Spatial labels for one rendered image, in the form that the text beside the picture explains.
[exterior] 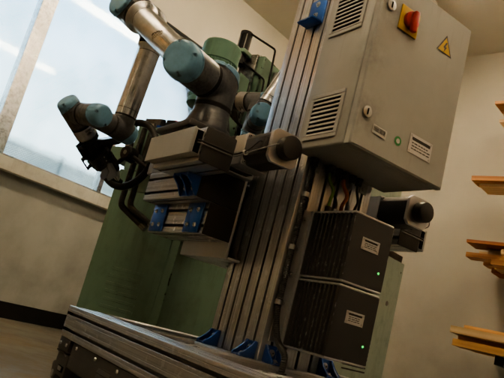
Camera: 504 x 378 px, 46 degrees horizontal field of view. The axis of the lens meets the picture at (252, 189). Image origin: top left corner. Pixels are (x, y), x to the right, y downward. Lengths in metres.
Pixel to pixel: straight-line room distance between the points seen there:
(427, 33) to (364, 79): 0.27
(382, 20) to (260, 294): 0.75
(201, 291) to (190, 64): 1.03
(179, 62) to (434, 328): 3.07
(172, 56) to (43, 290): 2.29
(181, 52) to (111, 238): 1.01
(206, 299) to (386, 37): 1.35
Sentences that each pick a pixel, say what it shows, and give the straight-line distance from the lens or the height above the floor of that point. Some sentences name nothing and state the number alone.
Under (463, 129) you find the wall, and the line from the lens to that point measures 4.73.
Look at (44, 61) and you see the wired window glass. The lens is 3.85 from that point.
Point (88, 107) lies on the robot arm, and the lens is 2.01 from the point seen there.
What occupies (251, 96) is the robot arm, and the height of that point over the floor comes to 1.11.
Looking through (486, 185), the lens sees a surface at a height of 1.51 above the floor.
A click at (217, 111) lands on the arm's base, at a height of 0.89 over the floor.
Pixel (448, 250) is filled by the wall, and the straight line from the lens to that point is 4.44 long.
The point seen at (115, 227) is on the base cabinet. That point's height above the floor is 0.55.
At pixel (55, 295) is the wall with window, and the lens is 3.84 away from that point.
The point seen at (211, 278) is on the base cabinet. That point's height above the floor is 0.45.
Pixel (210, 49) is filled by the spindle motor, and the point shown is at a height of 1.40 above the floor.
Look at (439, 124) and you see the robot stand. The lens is 1.65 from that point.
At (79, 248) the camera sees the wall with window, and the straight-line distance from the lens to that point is 3.88.
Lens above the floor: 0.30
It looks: 13 degrees up
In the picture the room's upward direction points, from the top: 15 degrees clockwise
